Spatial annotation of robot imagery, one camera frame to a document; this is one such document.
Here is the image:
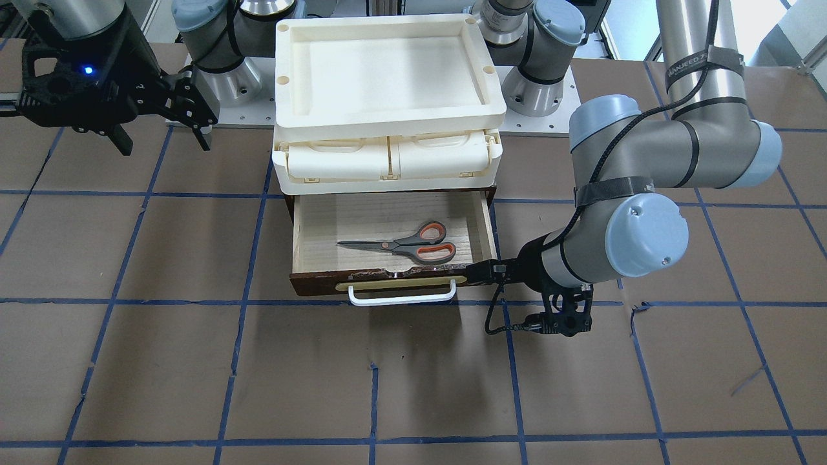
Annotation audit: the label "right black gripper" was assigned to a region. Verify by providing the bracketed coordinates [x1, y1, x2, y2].
[85, 6, 219, 156]

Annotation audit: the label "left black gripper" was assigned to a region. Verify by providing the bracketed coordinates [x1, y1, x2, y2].
[464, 234, 562, 291]

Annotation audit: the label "orange grey scissors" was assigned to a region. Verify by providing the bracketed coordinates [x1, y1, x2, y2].
[337, 221, 457, 265]

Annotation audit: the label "wooden drawer with white handle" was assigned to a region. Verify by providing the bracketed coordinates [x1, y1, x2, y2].
[290, 187, 497, 302]

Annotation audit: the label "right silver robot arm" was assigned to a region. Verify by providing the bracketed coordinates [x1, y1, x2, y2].
[10, 1, 304, 156]

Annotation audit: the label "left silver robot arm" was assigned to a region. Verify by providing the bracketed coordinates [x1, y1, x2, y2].
[465, 1, 782, 291]

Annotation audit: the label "cream plastic box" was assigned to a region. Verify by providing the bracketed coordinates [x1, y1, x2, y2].
[272, 130, 504, 196]

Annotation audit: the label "cream plastic tray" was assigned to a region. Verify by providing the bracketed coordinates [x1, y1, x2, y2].
[275, 13, 507, 143]

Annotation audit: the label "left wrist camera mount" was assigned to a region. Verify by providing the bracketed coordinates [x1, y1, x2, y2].
[485, 284, 593, 336]

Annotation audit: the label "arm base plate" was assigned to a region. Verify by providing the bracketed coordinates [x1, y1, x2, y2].
[198, 57, 275, 129]
[499, 65, 581, 136]

